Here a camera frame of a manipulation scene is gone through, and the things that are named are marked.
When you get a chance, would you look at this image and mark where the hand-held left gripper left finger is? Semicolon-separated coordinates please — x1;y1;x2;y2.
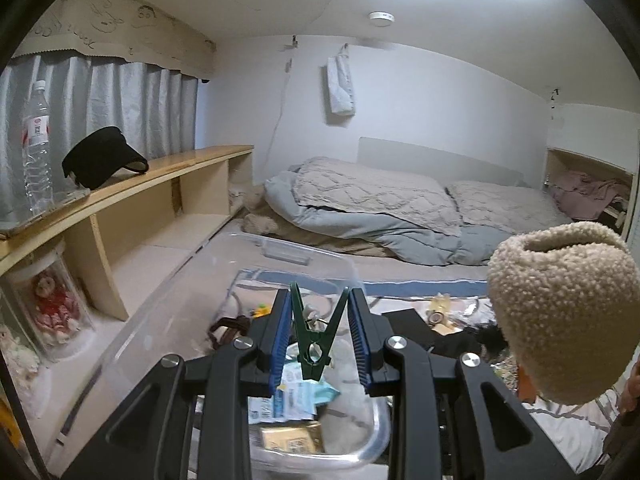
65;287;292;480

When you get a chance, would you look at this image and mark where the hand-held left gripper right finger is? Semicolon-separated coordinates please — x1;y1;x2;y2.
347;287;576;480

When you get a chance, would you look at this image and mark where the green clothespin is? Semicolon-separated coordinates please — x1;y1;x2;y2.
289;281;351;382

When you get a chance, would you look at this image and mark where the white medicine sachet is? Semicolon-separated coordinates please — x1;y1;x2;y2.
248;382;321;424

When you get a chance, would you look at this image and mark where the clear plastic storage bin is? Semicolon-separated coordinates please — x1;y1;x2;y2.
59;232;397;480

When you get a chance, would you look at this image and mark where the beige fleece slipper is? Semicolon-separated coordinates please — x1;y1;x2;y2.
487;222;639;406

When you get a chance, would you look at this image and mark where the black box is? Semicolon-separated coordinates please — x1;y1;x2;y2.
382;307;432;347

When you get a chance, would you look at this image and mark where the teal plastic packet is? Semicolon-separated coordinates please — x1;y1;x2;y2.
295;377;342;407

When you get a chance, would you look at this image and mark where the yellowish tape roll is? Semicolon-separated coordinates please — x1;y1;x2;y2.
425;297;453;333

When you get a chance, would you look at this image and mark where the gold box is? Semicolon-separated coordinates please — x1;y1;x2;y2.
260;420;327;455

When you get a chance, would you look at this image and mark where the grey quilt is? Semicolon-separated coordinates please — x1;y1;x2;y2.
264;156;576;267

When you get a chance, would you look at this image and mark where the black feather accessory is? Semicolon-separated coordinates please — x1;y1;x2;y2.
465;324;507;357

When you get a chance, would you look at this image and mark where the wooden shelf unit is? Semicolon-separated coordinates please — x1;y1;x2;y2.
0;145;256;461

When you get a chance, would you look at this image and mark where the white headboard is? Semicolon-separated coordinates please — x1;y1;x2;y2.
357;136;526;189

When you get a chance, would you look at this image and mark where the quilted beige pillow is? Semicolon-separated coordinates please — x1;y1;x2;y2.
445;180;576;237

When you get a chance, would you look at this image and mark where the red doll in clear case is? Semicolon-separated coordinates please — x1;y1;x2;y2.
7;245;96;362

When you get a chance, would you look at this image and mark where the hanging white tissue pouch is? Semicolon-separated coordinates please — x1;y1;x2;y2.
326;44;357;119

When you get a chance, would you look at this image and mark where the black visor cap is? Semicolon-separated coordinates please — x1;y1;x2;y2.
62;126;150;191

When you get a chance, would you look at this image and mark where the pink clothes pile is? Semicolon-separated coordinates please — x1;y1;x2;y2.
550;170;634;222

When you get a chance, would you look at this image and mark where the white closet niche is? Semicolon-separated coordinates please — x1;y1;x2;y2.
544;146;639;242

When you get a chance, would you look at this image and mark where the grey curtain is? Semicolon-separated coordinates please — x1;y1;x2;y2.
0;52;201;222

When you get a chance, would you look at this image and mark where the yellow box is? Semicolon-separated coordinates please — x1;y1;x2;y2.
0;395;24;462

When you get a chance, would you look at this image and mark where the clear water bottle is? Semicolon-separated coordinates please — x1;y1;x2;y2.
21;80;55;217

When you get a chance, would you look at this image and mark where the beige printed valance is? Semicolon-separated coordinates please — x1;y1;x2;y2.
10;0;217;82

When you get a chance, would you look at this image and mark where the brown leather strap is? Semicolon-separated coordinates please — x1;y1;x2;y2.
209;315;252;349

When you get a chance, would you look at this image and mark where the thin wall cord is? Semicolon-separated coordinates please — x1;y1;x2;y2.
264;35;297;182

